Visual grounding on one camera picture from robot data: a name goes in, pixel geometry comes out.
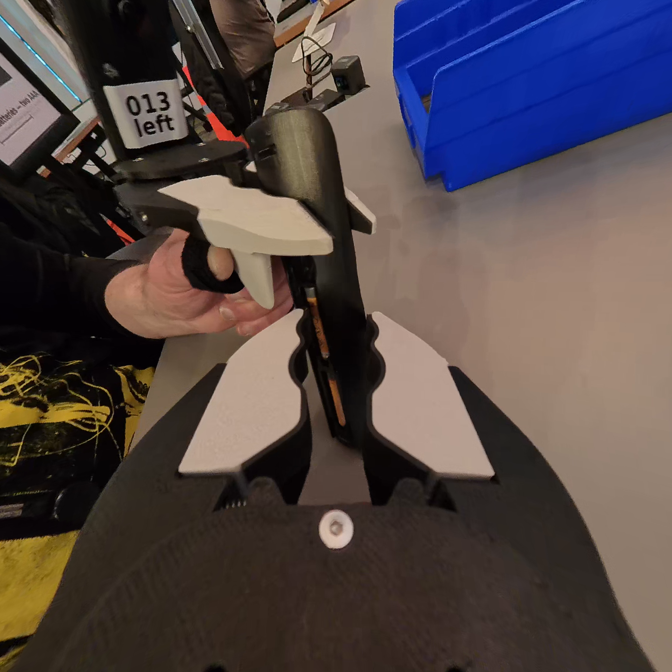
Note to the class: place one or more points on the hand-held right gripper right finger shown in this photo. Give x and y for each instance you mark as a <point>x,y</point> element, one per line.
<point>425,414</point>

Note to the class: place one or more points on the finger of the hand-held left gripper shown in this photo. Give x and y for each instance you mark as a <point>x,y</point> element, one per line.
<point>262,225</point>
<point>363,215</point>

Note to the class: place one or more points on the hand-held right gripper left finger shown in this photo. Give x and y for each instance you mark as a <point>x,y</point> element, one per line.
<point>241,414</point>

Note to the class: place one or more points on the black remote control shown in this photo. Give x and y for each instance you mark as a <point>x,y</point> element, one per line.
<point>309,157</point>

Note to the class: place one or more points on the orange AAA battery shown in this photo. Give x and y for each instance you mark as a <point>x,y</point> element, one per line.
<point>337,399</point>
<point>318,325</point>

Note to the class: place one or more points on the blue plastic bin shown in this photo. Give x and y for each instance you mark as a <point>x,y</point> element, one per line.
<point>525,105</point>

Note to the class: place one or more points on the person's left forearm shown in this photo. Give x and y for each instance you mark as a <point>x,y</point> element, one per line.
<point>52,283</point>

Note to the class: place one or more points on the grey desk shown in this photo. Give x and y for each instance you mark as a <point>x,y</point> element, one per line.
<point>525,315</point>

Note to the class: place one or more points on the person's left hand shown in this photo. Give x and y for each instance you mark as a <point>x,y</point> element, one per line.
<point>157,299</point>

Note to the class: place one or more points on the black framed instruction sign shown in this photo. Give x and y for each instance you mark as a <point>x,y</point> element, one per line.
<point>21,120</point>

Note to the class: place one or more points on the small black device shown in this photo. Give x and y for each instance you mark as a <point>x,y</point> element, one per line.
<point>349,73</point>

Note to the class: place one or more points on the yellow black patterned pants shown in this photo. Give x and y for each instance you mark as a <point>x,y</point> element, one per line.
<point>52,420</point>

